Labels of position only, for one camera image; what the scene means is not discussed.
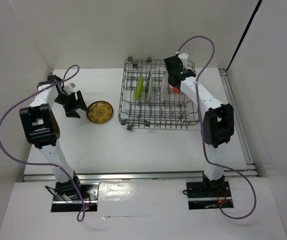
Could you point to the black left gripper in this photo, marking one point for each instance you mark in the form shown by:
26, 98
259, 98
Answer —
81, 103

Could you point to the orange plate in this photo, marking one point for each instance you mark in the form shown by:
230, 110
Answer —
175, 90

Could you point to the yellow brown patterned plate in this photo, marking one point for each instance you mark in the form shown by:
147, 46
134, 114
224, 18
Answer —
100, 112

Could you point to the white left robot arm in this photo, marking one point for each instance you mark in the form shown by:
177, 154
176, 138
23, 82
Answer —
42, 130

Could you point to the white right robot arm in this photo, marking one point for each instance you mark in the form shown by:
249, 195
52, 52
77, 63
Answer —
216, 124

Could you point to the green patterned white plate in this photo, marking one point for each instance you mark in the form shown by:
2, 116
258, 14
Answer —
149, 87

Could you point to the lime green plate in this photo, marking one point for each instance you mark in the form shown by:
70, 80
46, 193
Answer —
139, 87

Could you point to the black corner pole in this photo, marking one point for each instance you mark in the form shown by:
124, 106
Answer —
246, 29

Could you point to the grey wire dish rack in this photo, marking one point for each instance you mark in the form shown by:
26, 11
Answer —
176, 112

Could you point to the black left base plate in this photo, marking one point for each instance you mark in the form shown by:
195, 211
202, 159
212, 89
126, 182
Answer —
62, 203

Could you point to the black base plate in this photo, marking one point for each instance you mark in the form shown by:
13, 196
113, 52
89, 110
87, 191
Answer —
201, 199
62, 203

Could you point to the aluminium front rail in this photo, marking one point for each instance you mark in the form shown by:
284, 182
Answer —
121, 176

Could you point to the aluminium rail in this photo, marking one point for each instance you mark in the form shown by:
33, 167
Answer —
121, 176
251, 169

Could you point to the aluminium right side rail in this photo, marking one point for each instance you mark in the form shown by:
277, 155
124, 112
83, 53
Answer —
251, 169

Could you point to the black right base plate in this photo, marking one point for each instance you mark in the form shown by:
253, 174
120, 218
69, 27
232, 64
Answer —
201, 199

